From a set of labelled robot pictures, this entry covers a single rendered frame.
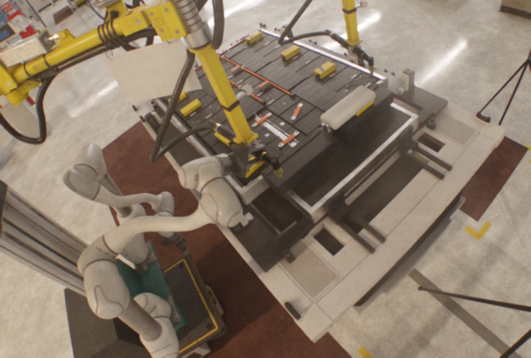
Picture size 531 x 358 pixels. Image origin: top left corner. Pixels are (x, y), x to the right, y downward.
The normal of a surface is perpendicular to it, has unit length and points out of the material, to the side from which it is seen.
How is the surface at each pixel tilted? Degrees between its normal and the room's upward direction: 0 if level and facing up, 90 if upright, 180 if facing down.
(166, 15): 90
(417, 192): 0
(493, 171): 0
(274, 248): 0
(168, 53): 90
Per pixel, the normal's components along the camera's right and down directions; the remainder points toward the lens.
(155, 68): -0.04, 0.77
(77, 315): -0.26, -0.62
